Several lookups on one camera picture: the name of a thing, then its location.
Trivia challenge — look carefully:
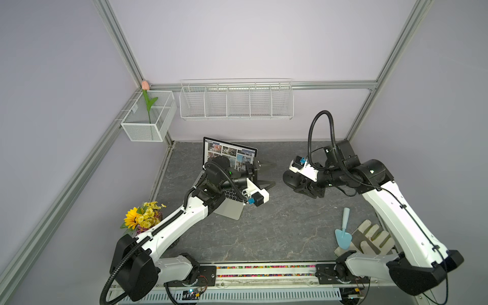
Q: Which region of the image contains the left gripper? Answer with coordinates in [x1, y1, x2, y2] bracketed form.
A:
[219, 158, 276, 193]

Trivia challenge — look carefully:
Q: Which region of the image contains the silver laptop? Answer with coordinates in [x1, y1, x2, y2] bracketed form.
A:
[202, 137, 258, 221]

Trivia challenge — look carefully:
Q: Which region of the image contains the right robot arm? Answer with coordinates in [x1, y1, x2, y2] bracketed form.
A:
[283, 110, 464, 296]

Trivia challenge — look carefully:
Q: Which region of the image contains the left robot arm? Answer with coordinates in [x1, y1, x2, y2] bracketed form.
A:
[99, 156, 276, 304]

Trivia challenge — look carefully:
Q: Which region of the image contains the light blue garden trowel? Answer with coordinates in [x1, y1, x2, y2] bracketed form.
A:
[334, 207, 352, 250]

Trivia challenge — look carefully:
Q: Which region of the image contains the beige work glove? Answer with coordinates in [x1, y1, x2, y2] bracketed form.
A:
[334, 220, 398, 257]

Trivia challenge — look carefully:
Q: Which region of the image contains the yellow flower bouquet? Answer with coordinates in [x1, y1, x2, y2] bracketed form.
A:
[120, 202, 166, 235]

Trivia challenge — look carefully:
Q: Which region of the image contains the pink artificial tulip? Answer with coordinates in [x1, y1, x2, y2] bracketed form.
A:
[141, 80, 158, 124]

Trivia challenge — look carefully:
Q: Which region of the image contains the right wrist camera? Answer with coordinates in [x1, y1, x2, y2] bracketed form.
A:
[291, 156, 307, 170]

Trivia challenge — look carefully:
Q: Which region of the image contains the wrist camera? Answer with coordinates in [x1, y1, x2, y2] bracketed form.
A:
[246, 189, 269, 207]
[291, 156, 307, 170]

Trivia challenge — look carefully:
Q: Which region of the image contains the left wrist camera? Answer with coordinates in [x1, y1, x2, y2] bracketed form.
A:
[246, 189, 269, 207]

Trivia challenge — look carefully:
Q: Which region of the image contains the white wire wall shelf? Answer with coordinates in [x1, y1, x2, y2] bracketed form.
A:
[179, 78, 294, 120]

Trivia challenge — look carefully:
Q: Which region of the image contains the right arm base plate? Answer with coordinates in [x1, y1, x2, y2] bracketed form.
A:
[315, 263, 370, 285]

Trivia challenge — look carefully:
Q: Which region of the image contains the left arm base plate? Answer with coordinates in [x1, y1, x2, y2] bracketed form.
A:
[167, 265, 217, 287]

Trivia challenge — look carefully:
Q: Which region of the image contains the white vented cable duct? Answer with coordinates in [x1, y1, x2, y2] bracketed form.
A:
[116, 288, 342, 304]

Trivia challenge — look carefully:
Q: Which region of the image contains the white mesh wall basket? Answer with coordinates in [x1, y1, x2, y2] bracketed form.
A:
[121, 90, 177, 142]

